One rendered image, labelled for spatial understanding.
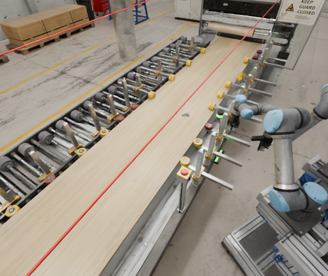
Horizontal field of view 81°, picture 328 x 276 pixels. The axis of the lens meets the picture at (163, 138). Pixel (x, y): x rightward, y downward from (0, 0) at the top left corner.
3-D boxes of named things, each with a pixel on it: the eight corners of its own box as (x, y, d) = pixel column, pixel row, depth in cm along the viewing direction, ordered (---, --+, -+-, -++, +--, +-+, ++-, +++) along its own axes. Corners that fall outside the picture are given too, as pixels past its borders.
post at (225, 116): (218, 149, 199) (229, 112, 165) (217, 151, 197) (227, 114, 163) (215, 147, 201) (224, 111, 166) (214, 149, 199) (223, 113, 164)
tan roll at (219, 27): (287, 40, 308) (290, 32, 299) (286, 43, 301) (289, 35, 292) (203, 27, 363) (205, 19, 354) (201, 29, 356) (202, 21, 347)
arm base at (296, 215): (316, 213, 114) (326, 206, 107) (300, 227, 109) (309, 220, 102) (293, 193, 123) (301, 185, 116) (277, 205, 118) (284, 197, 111)
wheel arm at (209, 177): (232, 188, 152) (234, 185, 149) (231, 191, 150) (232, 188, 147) (183, 164, 168) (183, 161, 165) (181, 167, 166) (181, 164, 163)
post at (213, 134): (208, 167, 187) (217, 132, 152) (207, 170, 185) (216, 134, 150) (205, 166, 188) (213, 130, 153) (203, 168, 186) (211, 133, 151)
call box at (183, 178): (191, 177, 121) (192, 170, 115) (186, 186, 117) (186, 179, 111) (181, 172, 124) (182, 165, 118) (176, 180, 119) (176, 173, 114)
